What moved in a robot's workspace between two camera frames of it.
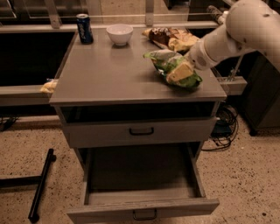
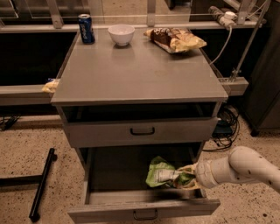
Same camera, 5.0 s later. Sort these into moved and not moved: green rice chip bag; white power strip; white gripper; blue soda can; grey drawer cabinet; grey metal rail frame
Moved: white gripper; green rice chip bag
Not moved: blue soda can; grey drawer cabinet; grey metal rail frame; white power strip
